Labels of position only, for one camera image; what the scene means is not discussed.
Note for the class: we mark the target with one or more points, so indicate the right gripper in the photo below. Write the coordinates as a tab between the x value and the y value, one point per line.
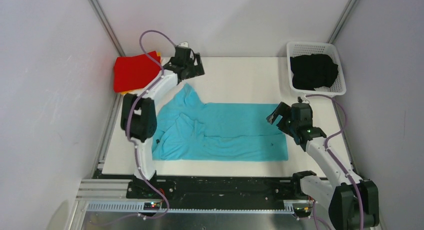
283	110

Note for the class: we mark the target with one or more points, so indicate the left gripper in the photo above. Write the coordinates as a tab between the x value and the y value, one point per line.
197	70

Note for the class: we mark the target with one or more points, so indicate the cyan t-shirt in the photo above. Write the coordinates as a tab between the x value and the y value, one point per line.
188	129

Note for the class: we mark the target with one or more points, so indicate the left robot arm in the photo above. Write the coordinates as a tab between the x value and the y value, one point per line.
144	81

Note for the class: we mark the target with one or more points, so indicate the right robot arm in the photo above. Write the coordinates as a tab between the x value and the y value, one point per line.
331	169

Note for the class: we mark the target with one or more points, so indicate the white garment in basket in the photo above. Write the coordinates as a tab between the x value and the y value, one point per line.
323	89

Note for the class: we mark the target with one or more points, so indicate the black t-shirt in basket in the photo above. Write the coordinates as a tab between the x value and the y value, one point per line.
313	71

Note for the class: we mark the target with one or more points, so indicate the folded orange t-shirt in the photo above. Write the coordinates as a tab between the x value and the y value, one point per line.
127	91

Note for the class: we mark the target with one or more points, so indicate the white plastic basket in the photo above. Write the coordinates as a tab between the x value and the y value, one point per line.
296	48

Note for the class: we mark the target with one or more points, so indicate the folded red t-shirt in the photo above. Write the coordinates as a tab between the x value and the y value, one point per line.
134	73

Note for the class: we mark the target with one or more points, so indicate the right controller board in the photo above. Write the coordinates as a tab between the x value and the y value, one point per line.
303	212

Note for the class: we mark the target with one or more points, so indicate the controller board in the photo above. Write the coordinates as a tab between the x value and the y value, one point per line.
303	212
152	206

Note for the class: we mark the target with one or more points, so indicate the left controller board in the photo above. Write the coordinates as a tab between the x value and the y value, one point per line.
152	206

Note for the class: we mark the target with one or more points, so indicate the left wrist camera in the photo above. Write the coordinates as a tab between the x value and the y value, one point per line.
184	44

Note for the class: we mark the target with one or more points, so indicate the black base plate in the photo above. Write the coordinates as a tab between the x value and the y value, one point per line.
217	193

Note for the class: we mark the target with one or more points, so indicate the aluminium frame rail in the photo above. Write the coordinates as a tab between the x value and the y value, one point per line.
302	201

